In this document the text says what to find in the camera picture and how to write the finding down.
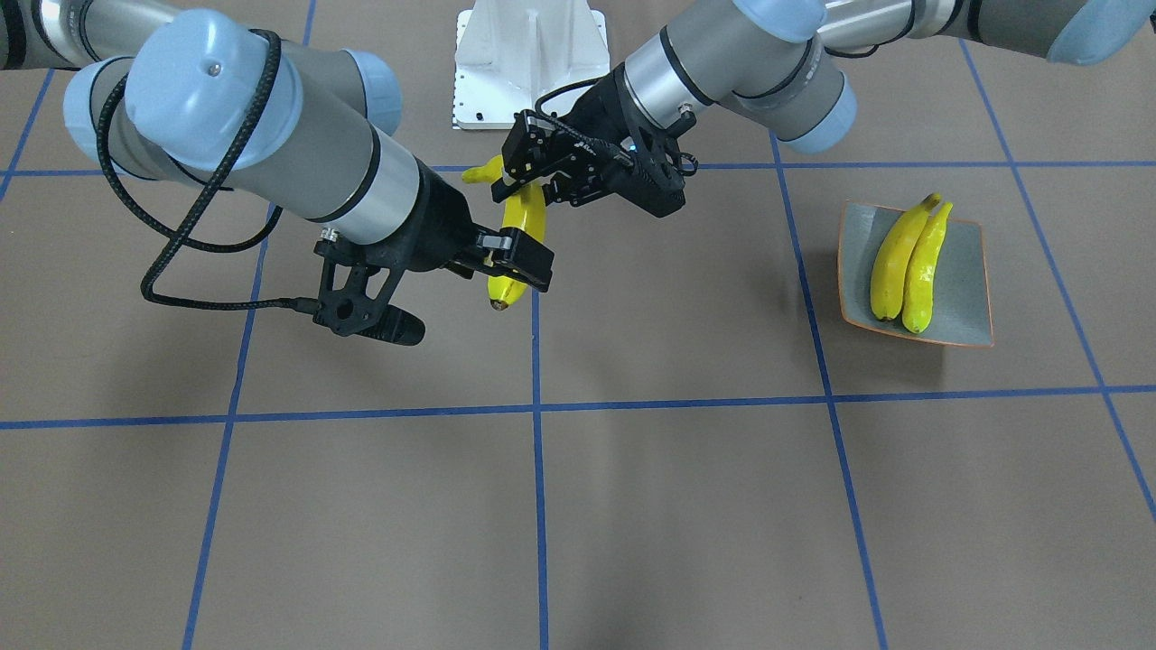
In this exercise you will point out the grey square plate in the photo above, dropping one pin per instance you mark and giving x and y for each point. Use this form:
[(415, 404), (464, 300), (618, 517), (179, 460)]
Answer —
[(961, 315)]

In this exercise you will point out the white pedestal column base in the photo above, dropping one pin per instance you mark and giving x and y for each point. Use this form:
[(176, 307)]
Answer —
[(508, 54)]

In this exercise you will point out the yellow banana curved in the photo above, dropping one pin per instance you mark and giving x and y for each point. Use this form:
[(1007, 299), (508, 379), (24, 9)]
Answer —
[(920, 283)]

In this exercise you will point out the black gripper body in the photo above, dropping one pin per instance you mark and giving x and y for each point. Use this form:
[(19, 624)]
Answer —
[(600, 116), (440, 226)]

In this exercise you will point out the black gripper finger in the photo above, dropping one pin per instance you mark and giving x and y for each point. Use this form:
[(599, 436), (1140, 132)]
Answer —
[(493, 253), (536, 144), (578, 186)]

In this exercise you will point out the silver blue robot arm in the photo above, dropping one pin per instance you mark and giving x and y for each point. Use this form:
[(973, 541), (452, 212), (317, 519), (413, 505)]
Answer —
[(161, 93), (775, 64)]

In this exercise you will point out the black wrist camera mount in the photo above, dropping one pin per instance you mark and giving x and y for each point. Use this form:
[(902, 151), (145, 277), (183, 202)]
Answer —
[(357, 286)]

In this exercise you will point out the yellow banana front bottom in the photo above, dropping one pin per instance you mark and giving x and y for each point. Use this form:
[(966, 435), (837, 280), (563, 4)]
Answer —
[(524, 216)]

